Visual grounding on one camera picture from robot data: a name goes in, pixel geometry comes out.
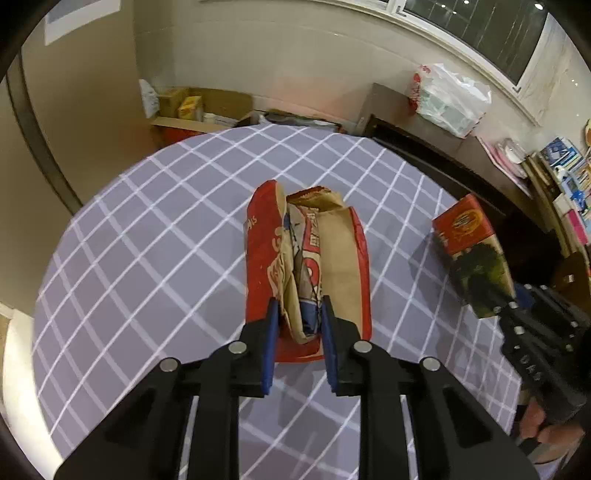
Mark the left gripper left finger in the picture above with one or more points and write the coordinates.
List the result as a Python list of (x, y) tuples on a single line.
[(181, 419)]

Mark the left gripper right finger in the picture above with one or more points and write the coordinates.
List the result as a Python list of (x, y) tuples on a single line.
[(419, 406)]

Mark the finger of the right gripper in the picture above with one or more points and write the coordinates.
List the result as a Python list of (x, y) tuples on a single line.
[(538, 309)]

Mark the red brown carton box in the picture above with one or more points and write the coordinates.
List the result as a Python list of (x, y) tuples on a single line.
[(479, 267)]

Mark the red paper food bag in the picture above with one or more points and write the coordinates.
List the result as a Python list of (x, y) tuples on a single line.
[(299, 249)]

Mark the person's hand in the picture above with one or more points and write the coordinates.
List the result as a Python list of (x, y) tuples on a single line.
[(557, 440)]

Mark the cups and dishes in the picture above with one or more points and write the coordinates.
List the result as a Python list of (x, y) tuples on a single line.
[(505, 160)]

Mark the dark wooden side cabinet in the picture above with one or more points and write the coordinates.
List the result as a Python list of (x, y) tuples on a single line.
[(461, 166)]

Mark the purple checked tablecloth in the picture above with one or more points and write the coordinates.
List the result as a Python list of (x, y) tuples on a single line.
[(157, 265)]

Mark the white plastic shopping bag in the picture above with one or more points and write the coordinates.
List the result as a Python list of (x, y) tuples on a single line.
[(449, 100)]

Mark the white framed window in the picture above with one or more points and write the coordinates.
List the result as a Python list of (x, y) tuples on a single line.
[(503, 40)]

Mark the red cardboard gift box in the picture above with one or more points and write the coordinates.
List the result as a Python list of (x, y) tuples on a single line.
[(168, 131)]

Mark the gold double-door refrigerator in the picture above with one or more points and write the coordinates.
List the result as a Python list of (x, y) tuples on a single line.
[(78, 110)]

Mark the small yellow box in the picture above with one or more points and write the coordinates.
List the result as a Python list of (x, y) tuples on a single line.
[(191, 109)]

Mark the brown cardboard box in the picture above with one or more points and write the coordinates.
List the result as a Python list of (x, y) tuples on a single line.
[(169, 100)]

